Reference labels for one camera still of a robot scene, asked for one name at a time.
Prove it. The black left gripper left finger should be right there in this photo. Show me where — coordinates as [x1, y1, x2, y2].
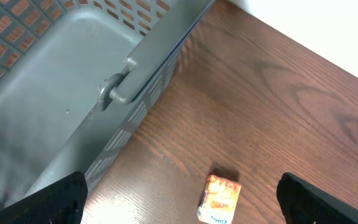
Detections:
[0, 171, 88, 224]

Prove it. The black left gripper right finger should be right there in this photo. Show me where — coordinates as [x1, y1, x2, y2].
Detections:
[277, 172, 358, 224]

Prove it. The small orange box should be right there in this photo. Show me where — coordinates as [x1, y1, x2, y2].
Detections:
[197, 175, 242, 224]

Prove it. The grey plastic mesh basket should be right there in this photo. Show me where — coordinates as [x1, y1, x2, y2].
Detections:
[0, 0, 213, 210]

